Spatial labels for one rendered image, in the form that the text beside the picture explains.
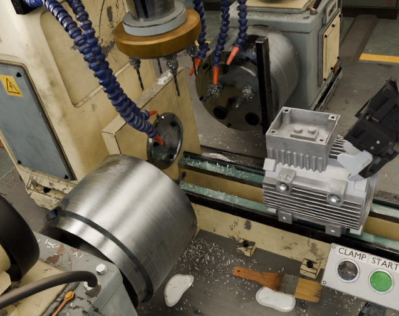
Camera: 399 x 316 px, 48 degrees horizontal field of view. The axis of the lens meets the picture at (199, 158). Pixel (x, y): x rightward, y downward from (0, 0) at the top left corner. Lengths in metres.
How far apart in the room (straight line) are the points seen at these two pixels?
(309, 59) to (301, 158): 0.52
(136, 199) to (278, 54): 0.60
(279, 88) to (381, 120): 0.46
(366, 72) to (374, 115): 1.02
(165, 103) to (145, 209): 0.39
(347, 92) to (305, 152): 0.79
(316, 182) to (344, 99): 0.75
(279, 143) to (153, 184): 0.26
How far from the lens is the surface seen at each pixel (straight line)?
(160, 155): 1.12
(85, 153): 1.10
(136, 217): 0.78
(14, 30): 0.95
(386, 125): 0.76
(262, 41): 0.99
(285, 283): 1.05
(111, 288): 0.69
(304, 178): 0.90
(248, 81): 1.16
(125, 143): 1.01
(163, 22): 0.88
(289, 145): 0.88
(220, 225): 1.12
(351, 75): 1.75
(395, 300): 0.75
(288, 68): 1.22
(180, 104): 1.17
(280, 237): 1.05
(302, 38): 1.32
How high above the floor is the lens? 1.67
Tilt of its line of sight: 39 degrees down
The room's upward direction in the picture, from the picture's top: 12 degrees counter-clockwise
